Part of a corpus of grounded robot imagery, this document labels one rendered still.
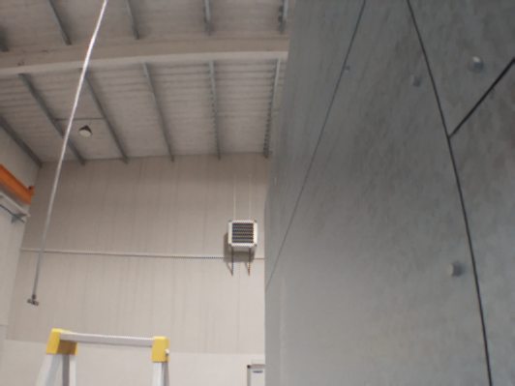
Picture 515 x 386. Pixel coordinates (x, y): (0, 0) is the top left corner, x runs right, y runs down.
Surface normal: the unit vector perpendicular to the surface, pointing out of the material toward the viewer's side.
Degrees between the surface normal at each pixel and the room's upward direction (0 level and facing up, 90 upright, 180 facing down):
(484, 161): 90
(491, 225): 90
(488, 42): 90
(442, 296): 90
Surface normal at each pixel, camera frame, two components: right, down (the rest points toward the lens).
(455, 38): -1.00, -0.02
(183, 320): 0.04, -0.40
